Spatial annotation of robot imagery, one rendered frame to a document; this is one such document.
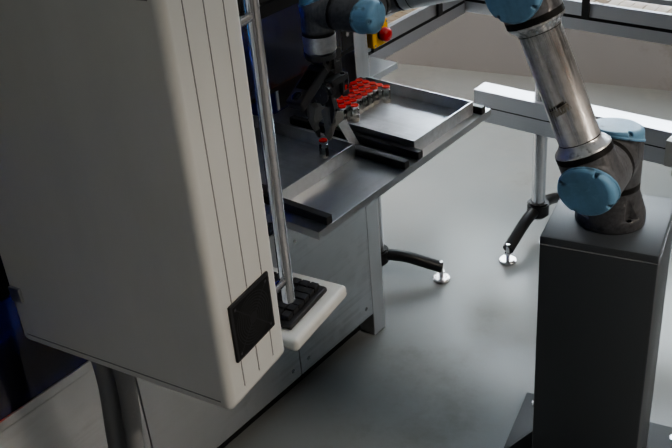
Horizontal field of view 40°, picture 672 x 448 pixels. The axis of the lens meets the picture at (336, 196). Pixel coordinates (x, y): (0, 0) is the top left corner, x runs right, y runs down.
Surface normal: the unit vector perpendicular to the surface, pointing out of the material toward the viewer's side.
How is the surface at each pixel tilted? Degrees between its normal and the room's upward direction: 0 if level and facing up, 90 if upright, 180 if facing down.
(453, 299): 0
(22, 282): 90
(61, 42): 90
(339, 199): 0
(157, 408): 90
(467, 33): 90
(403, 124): 0
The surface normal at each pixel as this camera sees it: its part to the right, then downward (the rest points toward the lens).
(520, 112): -0.62, 0.43
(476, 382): -0.07, -0.87
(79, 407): 0.78, 0.26
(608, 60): -0.43, 0.48
